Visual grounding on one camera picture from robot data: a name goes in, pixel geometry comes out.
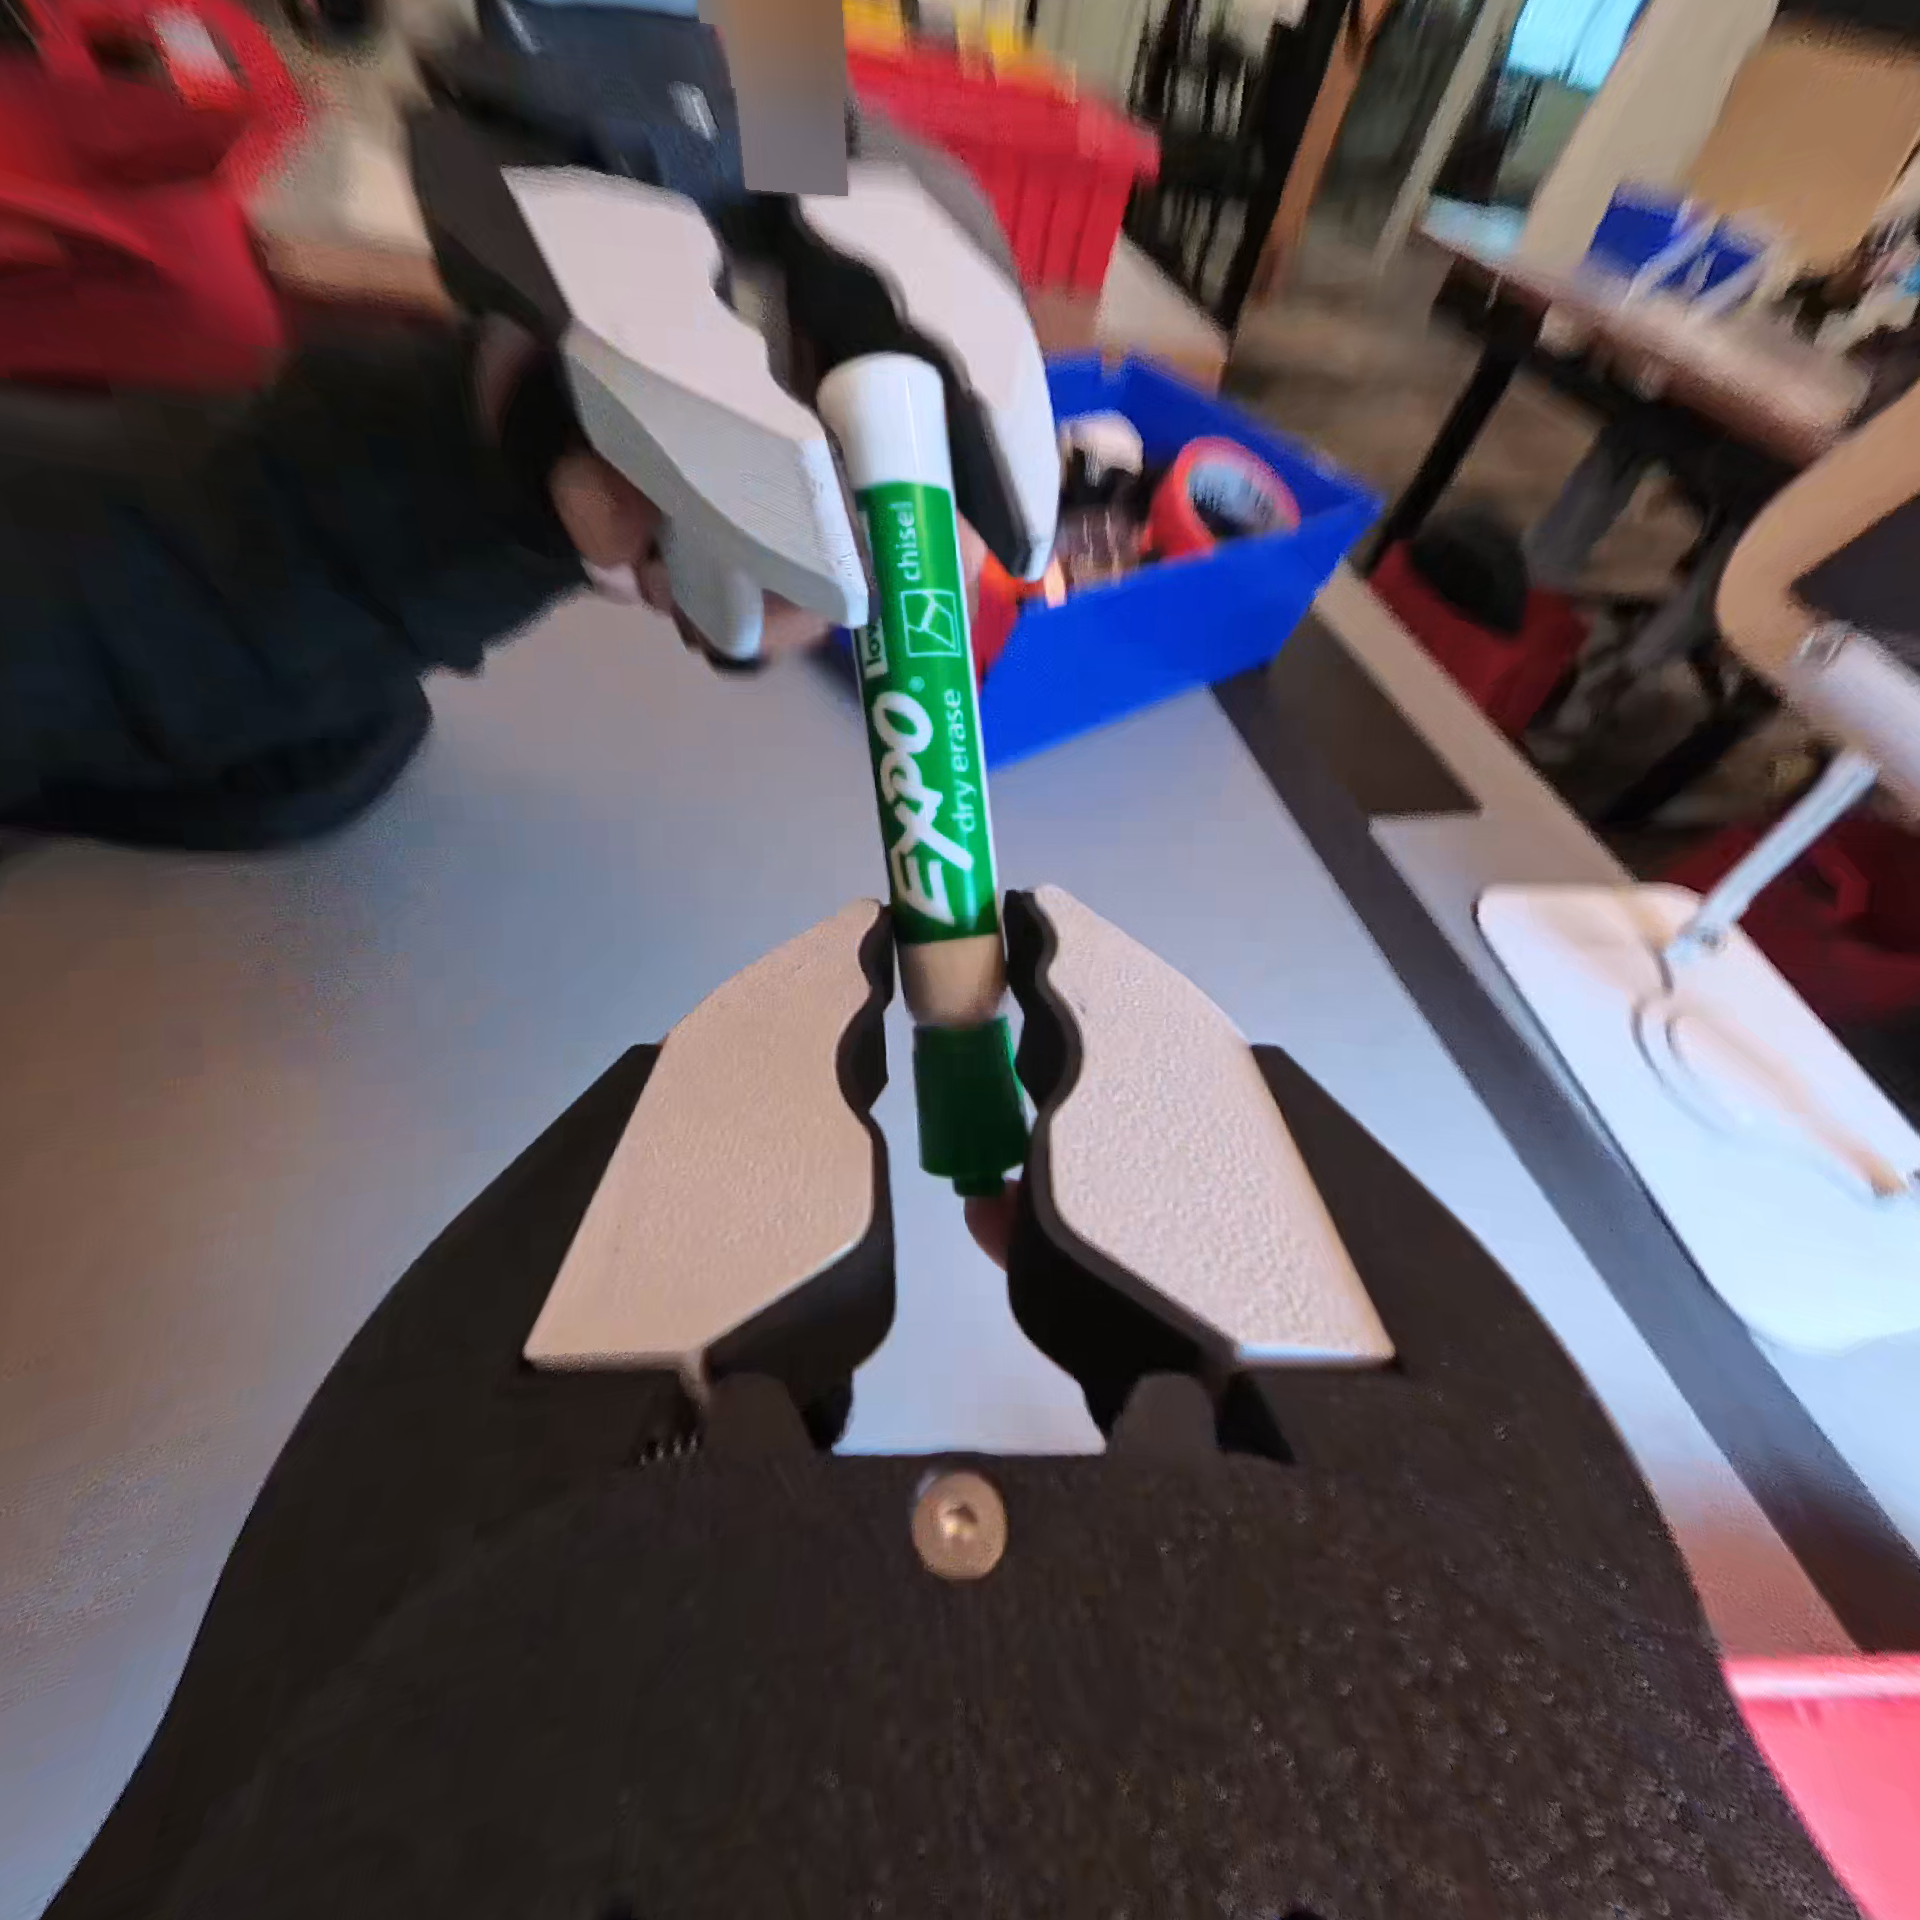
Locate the red tape roll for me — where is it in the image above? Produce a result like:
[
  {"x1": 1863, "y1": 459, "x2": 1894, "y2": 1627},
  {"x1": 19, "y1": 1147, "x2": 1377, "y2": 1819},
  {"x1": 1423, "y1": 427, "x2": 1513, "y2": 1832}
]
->
[{"x1": 1144, "y1": 434, "x2": 1304, "y2": 568}]

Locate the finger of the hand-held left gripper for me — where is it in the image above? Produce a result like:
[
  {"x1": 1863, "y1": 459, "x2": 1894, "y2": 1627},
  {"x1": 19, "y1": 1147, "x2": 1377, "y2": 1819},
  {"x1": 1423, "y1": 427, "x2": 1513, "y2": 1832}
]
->
[
  {"x1": 801, "y1": 162, "x2": 1063, "y2": 582},
  {"x1": 499, "y1": 164, "x2": 875, "y2": 636}
]

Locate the blue plastic bin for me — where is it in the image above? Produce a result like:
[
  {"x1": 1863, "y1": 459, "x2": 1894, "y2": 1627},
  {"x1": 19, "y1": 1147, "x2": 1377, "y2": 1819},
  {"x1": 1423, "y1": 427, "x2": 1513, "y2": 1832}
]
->
[{"x1": 824, "y1": 350, "x2": 1385, "y2": 770}]

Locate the person's left hand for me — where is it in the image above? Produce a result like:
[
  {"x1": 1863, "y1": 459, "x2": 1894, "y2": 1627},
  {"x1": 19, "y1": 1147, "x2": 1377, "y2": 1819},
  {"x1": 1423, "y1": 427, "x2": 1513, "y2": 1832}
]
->
[{"x1": 547, "y1": 449, "x2": 788, "y2": 664}]

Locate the red plastic crate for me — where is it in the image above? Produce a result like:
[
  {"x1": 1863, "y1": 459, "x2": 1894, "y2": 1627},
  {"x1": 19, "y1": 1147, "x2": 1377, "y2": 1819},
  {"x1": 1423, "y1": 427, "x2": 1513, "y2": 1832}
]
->
[{"x1": 844, "y1": 41, "x2": 1161, "y2": 298}]

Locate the long wooden edged desk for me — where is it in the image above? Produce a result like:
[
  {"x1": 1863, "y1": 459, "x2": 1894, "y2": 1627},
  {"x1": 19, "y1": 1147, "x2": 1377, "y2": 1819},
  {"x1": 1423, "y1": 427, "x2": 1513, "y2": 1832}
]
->
[{"x1": 1416, "y1": 192, "x2": 1881, "y2": 572}]

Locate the small blue bin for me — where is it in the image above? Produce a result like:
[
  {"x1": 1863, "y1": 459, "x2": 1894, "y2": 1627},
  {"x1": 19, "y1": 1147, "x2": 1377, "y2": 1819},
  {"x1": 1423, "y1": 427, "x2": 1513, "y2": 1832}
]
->
[{"x1": 1587, "y1": 182, "x2": 1776, "y2": 305}]

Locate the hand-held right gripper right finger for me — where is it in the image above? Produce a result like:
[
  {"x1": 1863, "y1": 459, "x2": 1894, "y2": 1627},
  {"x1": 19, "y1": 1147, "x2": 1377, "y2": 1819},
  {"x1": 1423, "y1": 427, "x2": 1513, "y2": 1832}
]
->
[{"x1": 1002, "y1": 883, "x2": 1401, "y2": 1409}]

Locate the large red bag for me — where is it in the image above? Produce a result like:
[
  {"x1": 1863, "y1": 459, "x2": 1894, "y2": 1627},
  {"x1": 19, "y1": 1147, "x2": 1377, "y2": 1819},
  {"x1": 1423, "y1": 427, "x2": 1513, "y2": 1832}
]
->
[{"x1": 0, "y1": 0, "x2": 308, "y2": 395}]

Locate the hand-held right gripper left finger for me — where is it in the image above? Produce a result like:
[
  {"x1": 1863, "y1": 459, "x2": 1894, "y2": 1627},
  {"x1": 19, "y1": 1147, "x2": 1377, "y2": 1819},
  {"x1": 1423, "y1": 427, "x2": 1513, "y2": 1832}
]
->
[{"x1": 521, "y1": 896, "x2": 904, "y2": 1396}]

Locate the person's left forearm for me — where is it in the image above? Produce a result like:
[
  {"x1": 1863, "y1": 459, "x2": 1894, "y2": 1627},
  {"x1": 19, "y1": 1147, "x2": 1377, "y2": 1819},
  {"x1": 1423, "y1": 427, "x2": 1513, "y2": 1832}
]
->
[{"x1": 0, "y1": 307, "x2": 595, "y2": 852}]

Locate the green dry erase marker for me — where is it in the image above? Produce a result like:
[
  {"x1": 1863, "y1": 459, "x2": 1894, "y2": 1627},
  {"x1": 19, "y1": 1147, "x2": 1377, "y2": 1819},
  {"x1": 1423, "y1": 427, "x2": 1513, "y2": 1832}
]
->
[{"x1": 814, "y1": 355, "x2": 1038, "y2": 1201}]

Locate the red plastic bin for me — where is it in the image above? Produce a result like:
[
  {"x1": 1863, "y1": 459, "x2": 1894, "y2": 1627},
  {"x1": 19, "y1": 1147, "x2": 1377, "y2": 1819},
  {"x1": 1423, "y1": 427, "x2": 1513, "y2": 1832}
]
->
[{"x1": 1722, "y1": 1654, "x2": 1920, "y2": 1920}]

